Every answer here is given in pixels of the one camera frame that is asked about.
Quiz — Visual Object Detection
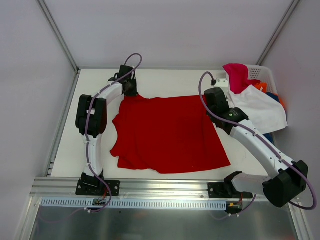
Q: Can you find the red t shirt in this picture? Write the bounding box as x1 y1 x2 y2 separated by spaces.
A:
110 95 231 174

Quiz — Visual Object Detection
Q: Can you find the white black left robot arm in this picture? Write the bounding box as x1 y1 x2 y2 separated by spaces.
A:
75 65 138 196

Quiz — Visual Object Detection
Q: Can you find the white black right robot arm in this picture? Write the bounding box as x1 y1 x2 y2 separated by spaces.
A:
204 87 309 208

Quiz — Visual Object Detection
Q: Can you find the magenta t shirt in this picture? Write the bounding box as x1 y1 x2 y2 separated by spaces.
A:
223 63 261 94

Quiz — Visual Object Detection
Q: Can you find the orange t shirt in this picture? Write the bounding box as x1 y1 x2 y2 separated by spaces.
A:
254 82 285 108

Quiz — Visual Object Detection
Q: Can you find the white t shirt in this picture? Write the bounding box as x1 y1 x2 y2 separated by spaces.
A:
227 85 288 134

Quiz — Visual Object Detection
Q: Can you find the white plastic basket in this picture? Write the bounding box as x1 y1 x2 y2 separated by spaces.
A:
244 64 278 94

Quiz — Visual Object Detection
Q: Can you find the blue t shirt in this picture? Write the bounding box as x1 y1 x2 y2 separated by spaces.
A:
263 92 280 144

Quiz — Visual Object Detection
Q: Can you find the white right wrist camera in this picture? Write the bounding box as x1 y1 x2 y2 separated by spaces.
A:
211 78 230 95

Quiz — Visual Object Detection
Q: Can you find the rear aluminium frame bar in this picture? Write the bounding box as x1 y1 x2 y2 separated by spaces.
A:
78 65 224 71

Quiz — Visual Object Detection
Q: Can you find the aluminium frame bar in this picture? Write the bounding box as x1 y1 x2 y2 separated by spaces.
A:
78 65 224 71
41 70 81 177

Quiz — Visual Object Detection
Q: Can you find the left aluminium frame post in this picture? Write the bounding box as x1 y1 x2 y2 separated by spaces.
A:
36 0 80 73

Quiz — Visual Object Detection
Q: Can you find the aluminium frame post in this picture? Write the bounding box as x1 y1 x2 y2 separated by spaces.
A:
36 0 80 73
256 0 302 66

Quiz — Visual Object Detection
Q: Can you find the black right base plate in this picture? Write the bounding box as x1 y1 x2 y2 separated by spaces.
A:
207 182 253 199

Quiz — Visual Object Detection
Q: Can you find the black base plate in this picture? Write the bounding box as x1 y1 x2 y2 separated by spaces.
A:
75 179 121 197
207 182 253 199

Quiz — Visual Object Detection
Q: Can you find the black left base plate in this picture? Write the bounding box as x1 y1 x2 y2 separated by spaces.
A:
75 179 121 197

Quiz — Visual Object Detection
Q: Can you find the left aluminium frame bar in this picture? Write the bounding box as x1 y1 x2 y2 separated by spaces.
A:
41 70 81 177

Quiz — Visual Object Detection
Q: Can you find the right aluminium frame post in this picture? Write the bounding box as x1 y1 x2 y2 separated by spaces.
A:
256 0 302 66

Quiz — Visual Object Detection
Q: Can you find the aluminium mounting rail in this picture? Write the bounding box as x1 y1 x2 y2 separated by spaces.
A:
29 176 300 202

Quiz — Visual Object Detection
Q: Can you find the white slotted cable duct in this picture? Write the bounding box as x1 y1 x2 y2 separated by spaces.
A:
40 197 227 211

